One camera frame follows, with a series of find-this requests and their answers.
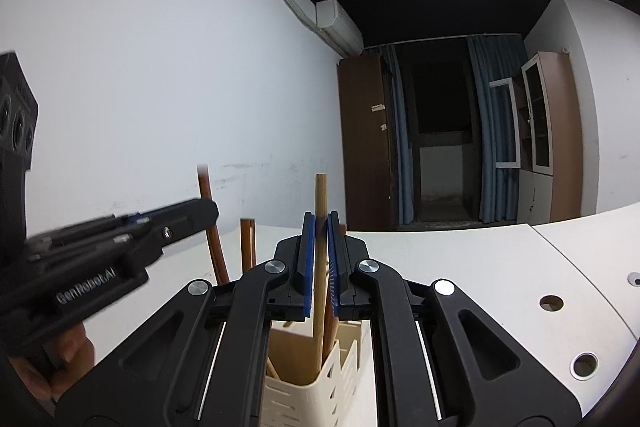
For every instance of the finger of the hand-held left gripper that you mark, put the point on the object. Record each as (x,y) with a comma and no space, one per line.
(75,234)
(190,217)

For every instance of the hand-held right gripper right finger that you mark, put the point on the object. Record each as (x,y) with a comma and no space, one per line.
(334,267)

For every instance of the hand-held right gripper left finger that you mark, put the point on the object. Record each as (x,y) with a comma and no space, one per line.
(309,267)

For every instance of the reddish brown chopstick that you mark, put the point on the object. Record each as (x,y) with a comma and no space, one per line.
(206,187)

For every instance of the dark brown chopstick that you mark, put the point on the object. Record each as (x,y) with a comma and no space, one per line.
(248,242)
(329,332)

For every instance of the light wooden chopstick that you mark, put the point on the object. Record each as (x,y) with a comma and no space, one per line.
(320,197)

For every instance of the cream slotted utensil holder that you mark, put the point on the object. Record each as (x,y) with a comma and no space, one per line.
(300,407)

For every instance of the person's left hand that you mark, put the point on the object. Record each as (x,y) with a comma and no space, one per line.
(70,352)

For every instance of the narrow blue curtain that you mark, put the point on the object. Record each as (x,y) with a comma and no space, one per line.
(402,157)

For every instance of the wide blue curtain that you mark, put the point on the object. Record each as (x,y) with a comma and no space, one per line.
(480,132)

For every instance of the open white-framed glass door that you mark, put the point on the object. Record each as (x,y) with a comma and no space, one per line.
(505,122)

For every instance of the white air conditioner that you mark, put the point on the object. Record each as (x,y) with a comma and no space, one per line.
(337,24)

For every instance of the glass-door brown cabinet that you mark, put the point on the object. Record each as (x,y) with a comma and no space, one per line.
(565,132)

